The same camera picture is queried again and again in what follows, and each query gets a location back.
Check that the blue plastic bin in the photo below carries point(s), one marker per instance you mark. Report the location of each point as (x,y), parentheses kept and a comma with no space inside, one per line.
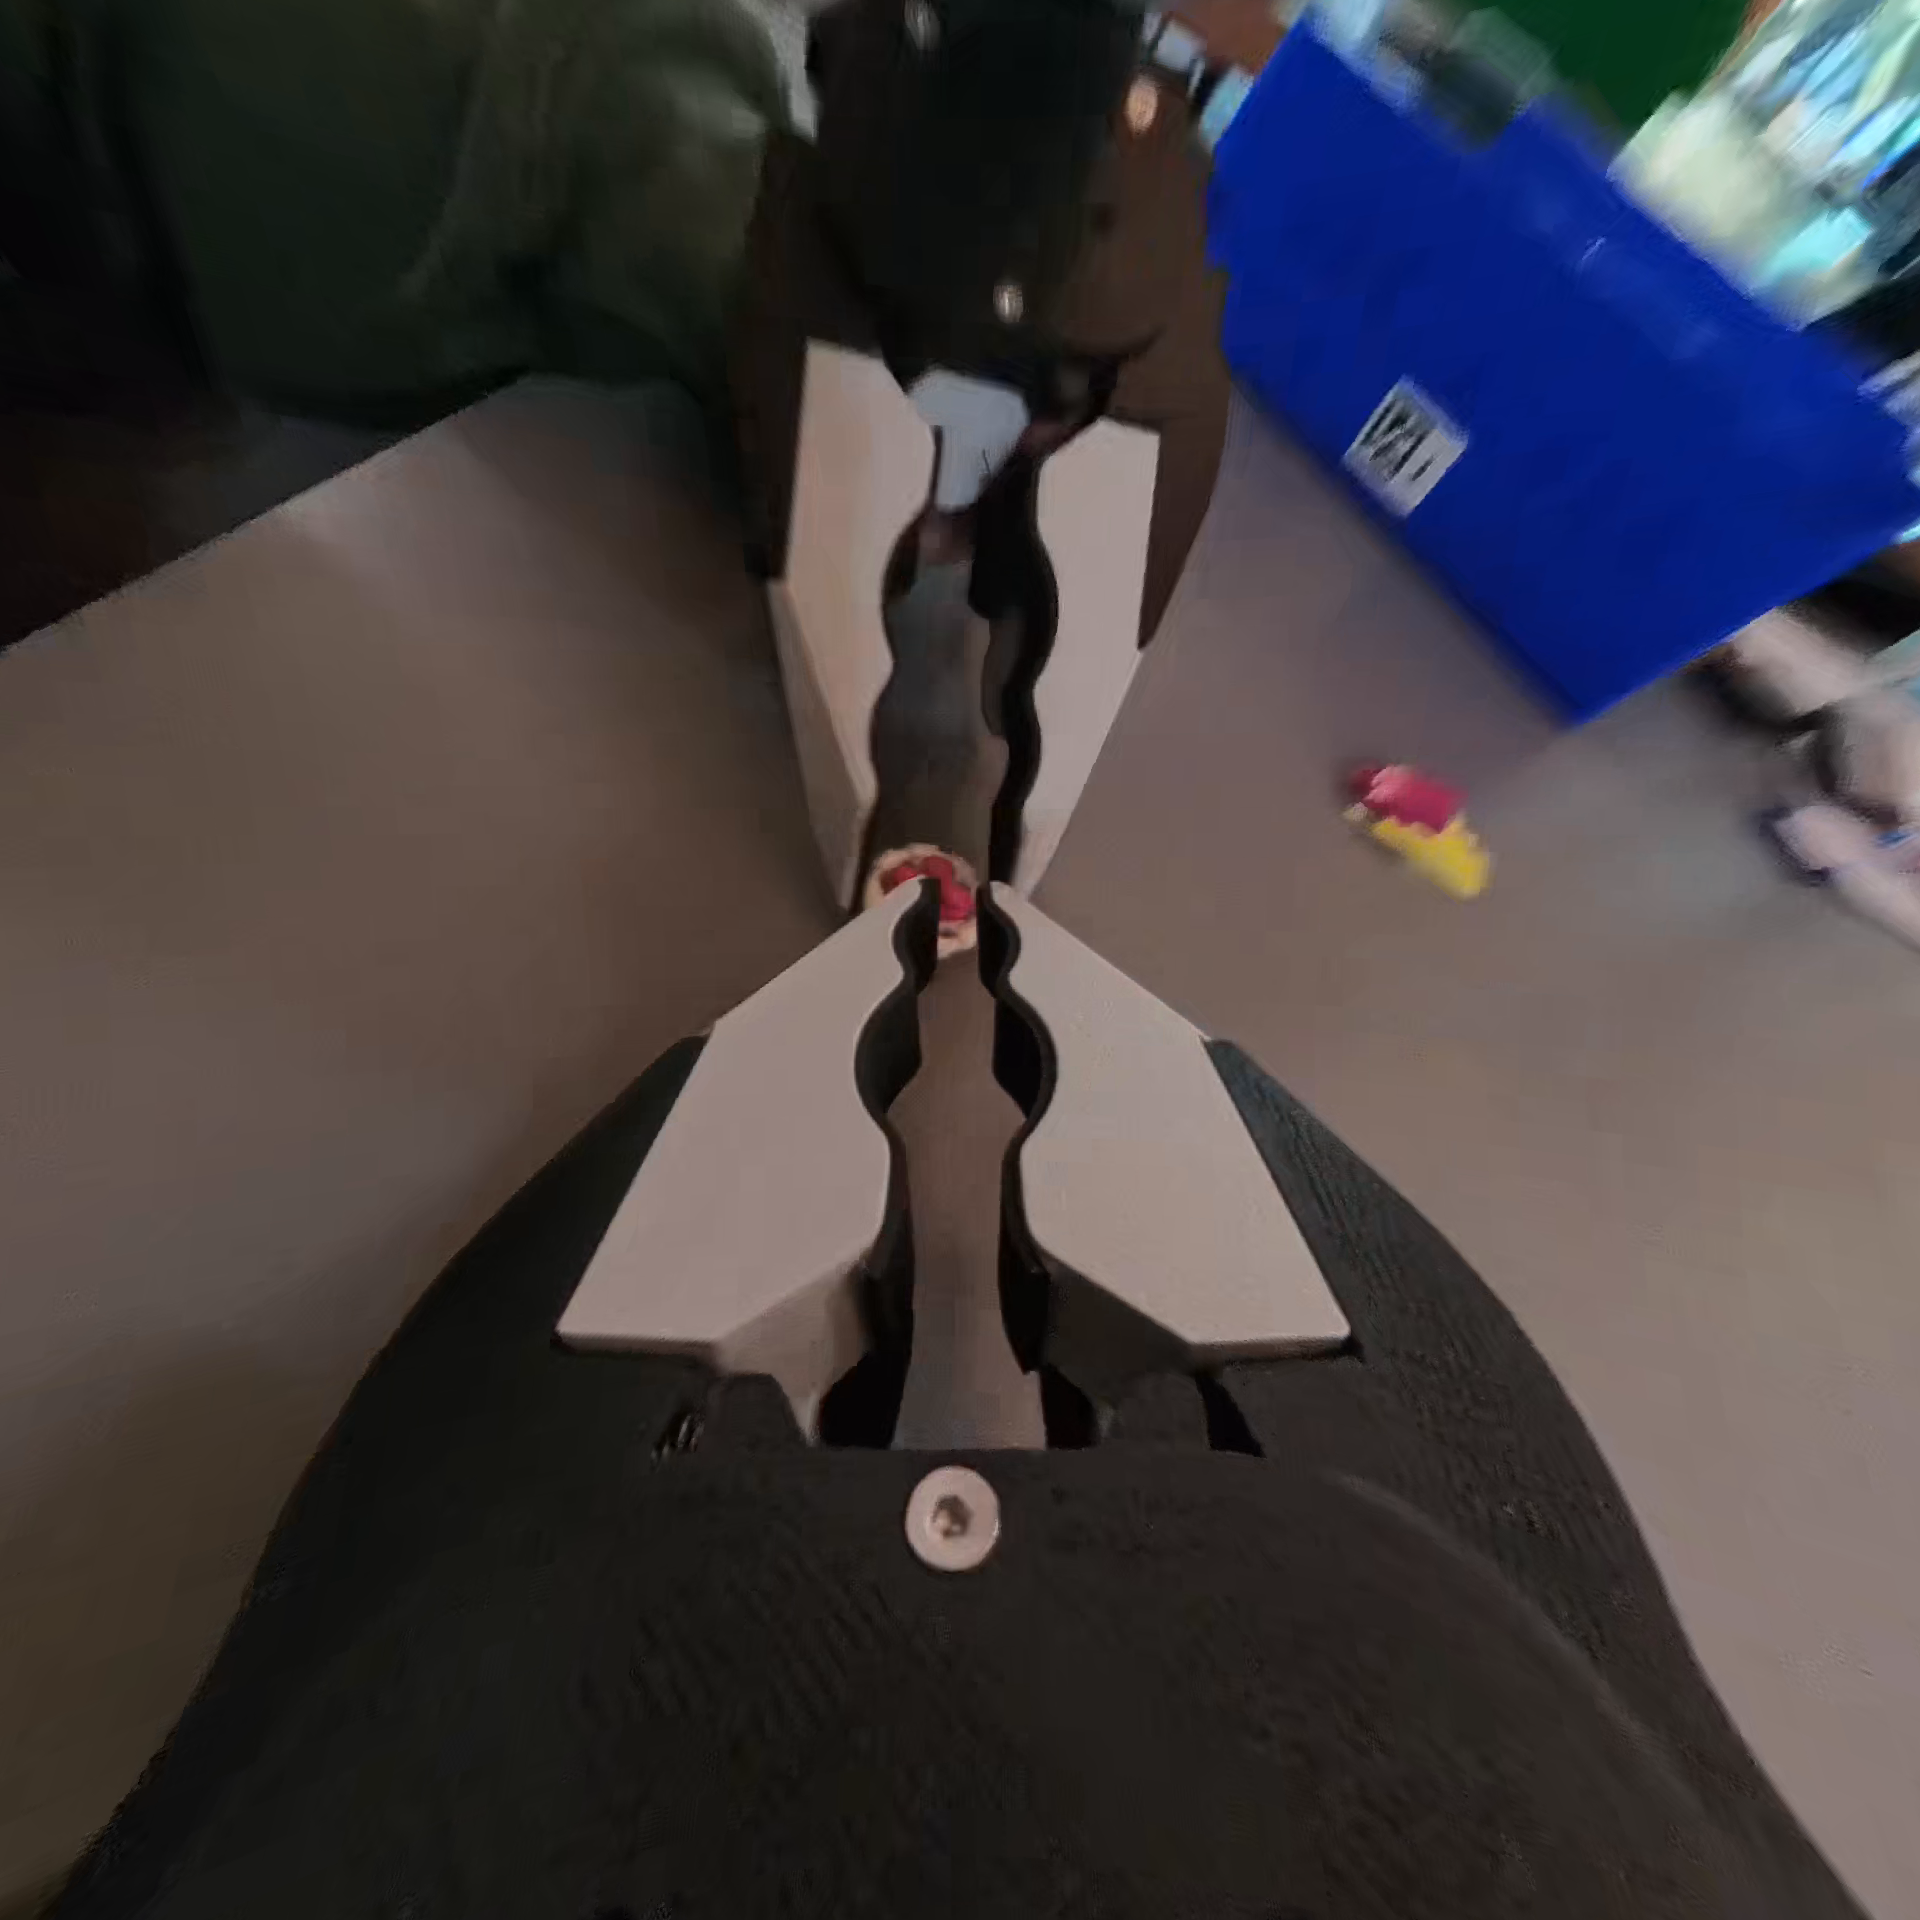
(1576,376)

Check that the person's left forearm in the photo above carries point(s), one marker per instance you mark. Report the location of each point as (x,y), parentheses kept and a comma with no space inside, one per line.
(451,194)

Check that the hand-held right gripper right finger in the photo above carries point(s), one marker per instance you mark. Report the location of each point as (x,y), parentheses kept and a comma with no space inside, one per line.
(1169,1185)

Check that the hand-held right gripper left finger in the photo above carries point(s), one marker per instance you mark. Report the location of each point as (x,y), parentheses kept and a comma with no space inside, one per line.
(749,1185)

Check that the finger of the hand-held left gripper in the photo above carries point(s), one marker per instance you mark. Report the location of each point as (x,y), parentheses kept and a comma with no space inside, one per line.
(1096,599)
(839,524)

